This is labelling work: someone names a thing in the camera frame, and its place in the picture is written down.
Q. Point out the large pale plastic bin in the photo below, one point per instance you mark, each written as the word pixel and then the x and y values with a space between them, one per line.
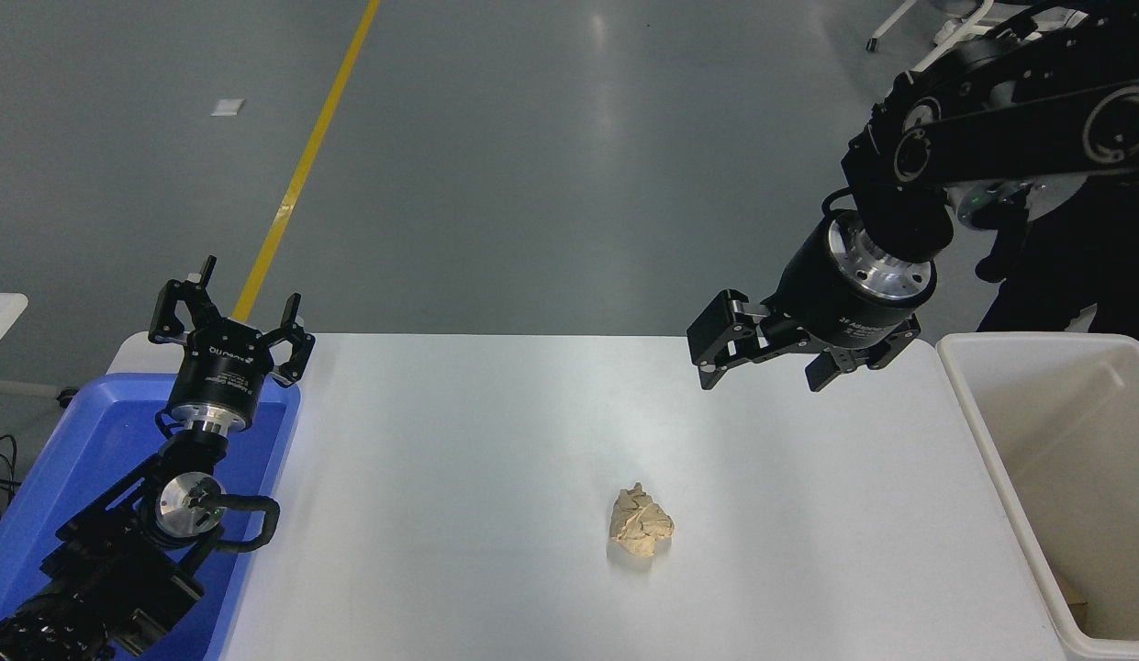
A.
pixel 1037 431

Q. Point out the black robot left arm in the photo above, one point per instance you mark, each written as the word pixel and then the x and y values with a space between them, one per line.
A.
pixel 101 569

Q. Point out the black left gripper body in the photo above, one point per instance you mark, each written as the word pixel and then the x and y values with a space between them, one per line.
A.
pixel 222 372

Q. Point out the blue plastic tray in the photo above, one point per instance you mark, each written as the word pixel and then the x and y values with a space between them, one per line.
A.
pixel 101 441

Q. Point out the tan paper ball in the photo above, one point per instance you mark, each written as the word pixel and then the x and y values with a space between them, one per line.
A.
pixel 641 523

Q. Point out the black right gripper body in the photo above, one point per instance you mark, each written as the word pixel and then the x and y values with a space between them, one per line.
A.
pixel 817 294

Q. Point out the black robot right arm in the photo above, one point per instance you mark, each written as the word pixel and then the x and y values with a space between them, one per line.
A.
pixel 991 119

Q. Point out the white wheeled chair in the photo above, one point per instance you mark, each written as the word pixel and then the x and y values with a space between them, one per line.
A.
pixel 968 26

